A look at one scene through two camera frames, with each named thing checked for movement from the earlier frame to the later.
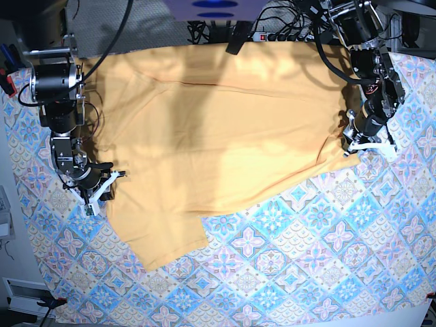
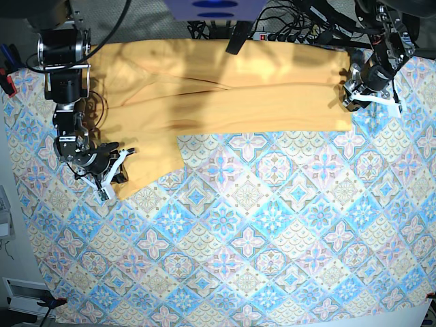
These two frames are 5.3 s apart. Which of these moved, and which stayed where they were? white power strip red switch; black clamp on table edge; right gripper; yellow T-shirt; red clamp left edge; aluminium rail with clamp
Moved: yellow T-shirt; right gripper
Stayed: aluminium rail with clamp; white power strip red switch; black clamp on table edge; red clamp left edge
